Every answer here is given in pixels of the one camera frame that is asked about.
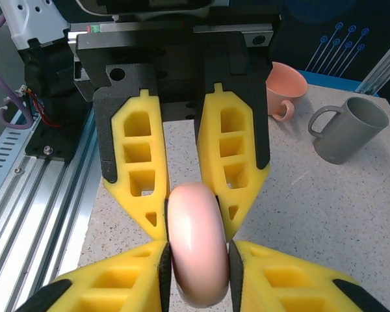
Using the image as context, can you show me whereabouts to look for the left black mount plate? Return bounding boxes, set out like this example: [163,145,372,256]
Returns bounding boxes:
[24,122,94,162]

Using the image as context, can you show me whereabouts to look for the red black wires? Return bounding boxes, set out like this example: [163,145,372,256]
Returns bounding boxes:
[18,84,64,129]

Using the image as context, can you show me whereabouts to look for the pink earbud charging case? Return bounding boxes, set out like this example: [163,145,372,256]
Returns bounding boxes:
[166,181,231,307]

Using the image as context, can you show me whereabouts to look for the slotted grey cable duct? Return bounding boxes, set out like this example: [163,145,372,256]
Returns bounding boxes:
[0,125,35,211]

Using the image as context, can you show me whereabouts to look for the aluminium frame post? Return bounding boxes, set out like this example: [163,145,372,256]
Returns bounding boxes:
[357,40,390,97]

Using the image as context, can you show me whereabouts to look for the grey mug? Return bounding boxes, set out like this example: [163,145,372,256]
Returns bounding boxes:
[307,96,390,165]

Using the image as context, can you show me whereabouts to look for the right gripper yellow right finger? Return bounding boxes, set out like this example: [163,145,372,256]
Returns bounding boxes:
[227,239,390,312]

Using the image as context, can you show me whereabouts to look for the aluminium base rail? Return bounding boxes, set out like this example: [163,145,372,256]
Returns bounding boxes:
[0,107,100,293]

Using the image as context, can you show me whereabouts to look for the orange cup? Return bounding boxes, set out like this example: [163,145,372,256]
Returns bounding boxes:
[265,61,309,122]

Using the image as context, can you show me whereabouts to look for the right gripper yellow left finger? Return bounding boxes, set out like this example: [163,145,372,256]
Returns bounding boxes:
[16,240,174,312]

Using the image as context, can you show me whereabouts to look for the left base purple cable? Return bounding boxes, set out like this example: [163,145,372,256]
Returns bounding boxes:
[0,60,34,131]

